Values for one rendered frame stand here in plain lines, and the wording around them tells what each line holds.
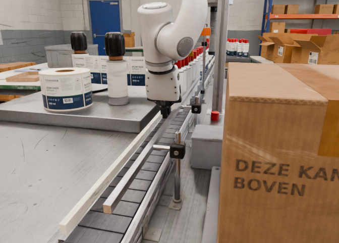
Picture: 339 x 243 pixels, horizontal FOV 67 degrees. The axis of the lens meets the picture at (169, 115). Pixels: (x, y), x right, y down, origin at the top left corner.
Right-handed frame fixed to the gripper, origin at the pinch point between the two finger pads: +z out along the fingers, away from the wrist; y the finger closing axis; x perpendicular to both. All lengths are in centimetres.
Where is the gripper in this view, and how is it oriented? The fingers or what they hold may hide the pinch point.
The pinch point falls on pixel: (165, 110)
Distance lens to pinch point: 80.2
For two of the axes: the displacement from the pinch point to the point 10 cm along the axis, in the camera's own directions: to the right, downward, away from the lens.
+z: 0.8, 7.9, 6.1
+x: -2.1, 6.1, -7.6
